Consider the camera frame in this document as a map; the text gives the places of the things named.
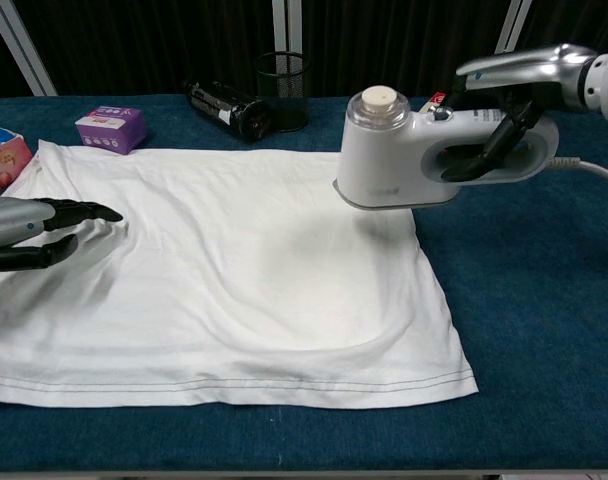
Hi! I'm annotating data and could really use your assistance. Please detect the pink printed packet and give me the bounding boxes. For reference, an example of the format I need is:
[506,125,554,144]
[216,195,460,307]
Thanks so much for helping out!
[0,126,34,197]

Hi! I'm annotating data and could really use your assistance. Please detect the red green food box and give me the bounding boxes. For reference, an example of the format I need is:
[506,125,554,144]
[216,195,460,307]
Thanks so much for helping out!
[419,91,457,112]

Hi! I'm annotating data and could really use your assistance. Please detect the white cloth garment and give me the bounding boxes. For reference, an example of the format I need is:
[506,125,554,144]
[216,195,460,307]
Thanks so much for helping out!
[0,139,480,412]

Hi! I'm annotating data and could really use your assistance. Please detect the purple tissue packet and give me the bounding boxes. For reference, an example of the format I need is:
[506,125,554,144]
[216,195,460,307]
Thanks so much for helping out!
[75,104,148,155]

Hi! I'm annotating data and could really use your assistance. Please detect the black mesh pen holder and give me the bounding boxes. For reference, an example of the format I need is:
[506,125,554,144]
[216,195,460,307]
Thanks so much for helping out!
[255,51,311,134]

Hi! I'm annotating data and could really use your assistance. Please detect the white handheld steam iron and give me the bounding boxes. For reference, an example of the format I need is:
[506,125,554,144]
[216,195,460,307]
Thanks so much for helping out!
[332,87,561,211]

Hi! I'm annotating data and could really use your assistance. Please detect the blue towel table cover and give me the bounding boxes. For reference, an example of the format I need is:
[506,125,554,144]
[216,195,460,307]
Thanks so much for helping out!
[0,94,608,474]

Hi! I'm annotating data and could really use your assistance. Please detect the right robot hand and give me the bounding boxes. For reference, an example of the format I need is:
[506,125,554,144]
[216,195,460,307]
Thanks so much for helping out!
[441,43,600,182]

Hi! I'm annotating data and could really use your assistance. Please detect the white metal frame post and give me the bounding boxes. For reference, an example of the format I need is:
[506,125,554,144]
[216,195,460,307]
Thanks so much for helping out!
[0,0,59,97]
[272,0,304,54]
[492,0,534,56]

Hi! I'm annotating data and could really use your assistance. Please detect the black curtain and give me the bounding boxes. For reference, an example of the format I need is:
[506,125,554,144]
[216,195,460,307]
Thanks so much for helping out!
[0,0,608,101]

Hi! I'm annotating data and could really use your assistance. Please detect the grey cable with connector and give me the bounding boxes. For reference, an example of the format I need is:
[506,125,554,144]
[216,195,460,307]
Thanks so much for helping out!
[546,156,608,189]

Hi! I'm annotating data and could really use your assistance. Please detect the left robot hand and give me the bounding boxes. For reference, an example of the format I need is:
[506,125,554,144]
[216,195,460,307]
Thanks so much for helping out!
[0,195,124,277]

